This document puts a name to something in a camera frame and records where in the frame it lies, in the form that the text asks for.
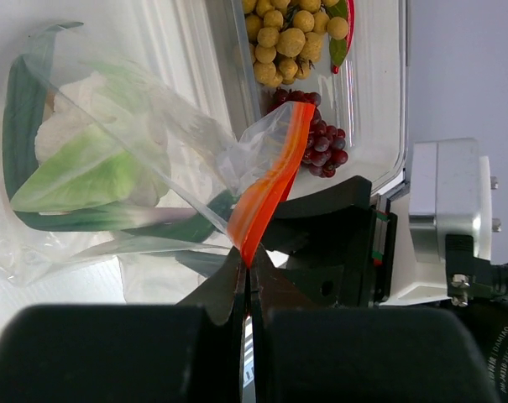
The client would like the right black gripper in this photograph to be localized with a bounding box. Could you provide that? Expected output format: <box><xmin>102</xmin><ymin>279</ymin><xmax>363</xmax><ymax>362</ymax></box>
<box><xmin>261</xmin><ymin>175</ymin><xmax>398</xmax><ymax>308</ymax></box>

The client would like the red chili pepper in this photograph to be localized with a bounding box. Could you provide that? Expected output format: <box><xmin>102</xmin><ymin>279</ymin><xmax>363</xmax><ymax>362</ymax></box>
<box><xmin>329</xmin><ymin>0</ymin><xmax>355</xmax><ymax>75</ymax></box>

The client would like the clear plastic food bin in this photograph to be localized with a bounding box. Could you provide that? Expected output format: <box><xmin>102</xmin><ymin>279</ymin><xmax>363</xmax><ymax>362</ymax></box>
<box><xmin>202</xmin><ymin>0</ymin><xmax>410</xmax><ymax>198</ymax></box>

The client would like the white cauliflower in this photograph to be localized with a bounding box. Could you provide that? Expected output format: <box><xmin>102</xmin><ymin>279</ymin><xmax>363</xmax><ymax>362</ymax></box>
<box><xmin>10</xmin><ymin>71</ymin><xmax>169</xmax><ymax>213</ymax></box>

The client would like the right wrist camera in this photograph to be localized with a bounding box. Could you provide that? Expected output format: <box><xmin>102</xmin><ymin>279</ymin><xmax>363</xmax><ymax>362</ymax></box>
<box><xmin>385</xmin><ymin>138</ymin><xmax>508</xmax><ymax>306</ymax></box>

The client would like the clear zip top bag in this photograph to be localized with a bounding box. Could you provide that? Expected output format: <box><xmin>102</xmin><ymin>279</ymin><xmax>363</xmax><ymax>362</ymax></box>
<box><xmin>0</xmin><ymin>22</ymin><xmax>315</xmax><ymax>285</ymax></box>

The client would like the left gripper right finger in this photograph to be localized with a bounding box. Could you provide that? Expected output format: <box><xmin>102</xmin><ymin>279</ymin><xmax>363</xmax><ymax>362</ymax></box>
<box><xmin>249</xmin><ymin>249</ymin><xmax>500</xmax><ymax>402</ymax></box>

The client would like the red grape bunch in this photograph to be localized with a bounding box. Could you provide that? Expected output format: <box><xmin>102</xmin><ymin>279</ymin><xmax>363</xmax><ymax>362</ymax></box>
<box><xmin>267</xmin><ymin>87</ymin><xmax>348</xmax><ymax>179</ymax></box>

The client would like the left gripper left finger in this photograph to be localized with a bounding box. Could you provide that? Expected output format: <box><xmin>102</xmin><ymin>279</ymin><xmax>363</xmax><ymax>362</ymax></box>
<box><xmin>0</xmin><ymin>249</ymin><xmax>247</xmax><ymax>402</ymax></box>

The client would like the brown longan cluster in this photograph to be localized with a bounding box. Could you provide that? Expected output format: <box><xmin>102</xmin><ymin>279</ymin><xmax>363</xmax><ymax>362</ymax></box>
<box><xmin>242</xmin><ymin>0</ymin><xmax>349</xmax><ymax>88</ymax></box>

